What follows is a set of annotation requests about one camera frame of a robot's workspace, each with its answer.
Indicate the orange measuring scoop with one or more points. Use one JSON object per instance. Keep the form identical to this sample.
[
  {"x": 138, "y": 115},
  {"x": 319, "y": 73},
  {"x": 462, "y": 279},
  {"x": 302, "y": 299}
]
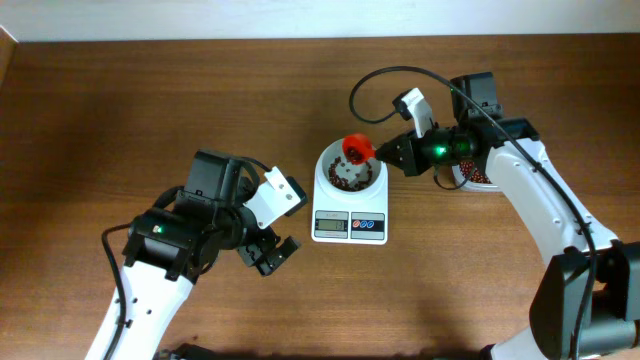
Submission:
[{"x": 357, "y": 148}]

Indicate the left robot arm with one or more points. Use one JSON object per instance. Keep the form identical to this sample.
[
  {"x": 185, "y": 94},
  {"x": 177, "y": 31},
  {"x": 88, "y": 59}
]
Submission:
[{"x": 155, "y": 279}]

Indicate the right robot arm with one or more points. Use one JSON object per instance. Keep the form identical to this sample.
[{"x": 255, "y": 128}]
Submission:
[{"x": 587, "y": 305}]

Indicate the white round bowl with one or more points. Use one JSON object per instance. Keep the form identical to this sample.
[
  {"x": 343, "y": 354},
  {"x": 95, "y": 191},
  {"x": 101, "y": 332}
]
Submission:
[{"x": 335, "y": 150}]

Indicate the clear plastic container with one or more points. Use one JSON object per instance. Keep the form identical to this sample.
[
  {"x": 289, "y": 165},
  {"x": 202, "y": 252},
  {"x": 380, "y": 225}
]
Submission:
[{"x": 465, "y": 185}]

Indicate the white digital kitchen scale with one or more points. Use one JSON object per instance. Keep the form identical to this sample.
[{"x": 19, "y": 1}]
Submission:
[{"x": 350, "y": 218}]

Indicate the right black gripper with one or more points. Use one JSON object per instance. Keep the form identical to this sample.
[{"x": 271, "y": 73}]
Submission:
[{"x": 410, "y": 160}]

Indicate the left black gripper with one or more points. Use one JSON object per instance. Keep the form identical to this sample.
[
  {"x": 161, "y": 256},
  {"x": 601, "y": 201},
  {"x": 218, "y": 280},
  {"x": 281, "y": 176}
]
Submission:
[{"x": 254, "y": 254}]

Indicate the red beans in bowl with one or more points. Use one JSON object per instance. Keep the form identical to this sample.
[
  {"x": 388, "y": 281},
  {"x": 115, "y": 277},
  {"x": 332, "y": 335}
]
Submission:
[{"x": 346, "y": 176}]

